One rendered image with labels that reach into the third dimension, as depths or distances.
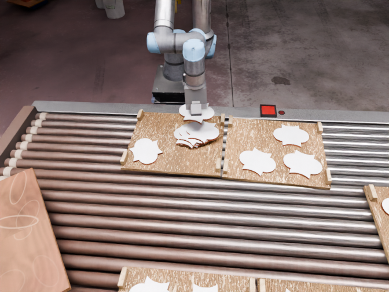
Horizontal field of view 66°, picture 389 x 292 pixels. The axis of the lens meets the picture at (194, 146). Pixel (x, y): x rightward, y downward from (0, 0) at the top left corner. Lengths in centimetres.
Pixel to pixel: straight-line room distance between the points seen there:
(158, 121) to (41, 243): 71
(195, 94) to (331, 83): 243
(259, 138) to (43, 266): 93
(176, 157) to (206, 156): 13
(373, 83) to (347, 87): 29
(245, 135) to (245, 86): 189
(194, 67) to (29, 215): 74
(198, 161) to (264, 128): 35
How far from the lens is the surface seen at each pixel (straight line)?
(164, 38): 119
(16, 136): 161
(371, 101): 337
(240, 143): 132
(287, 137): 136
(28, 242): 109
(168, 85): 162
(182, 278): 102
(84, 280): 110
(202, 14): 148
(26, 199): 119
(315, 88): 332
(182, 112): 126
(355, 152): 144
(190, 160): 125
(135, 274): 104
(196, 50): 107
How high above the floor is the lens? 189
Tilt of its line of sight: 47 degrees down
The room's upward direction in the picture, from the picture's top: 3 degrees counter-clockwise
